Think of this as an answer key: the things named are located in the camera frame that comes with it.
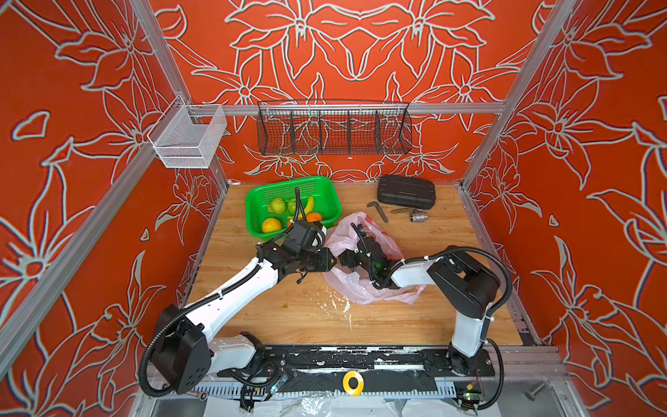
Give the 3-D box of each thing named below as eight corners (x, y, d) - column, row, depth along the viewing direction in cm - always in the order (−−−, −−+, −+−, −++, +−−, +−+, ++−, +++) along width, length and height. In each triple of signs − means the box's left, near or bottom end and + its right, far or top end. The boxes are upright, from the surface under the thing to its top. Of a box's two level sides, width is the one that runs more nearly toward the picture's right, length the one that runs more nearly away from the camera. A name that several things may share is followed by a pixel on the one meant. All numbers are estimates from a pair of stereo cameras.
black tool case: (375, 204, 114) (376, 194, 109) (377, 183, 122) (379, 173, 117) (431, 212, 110) (436, 203, 105) (430, 190, 119) (434, 180, 114)
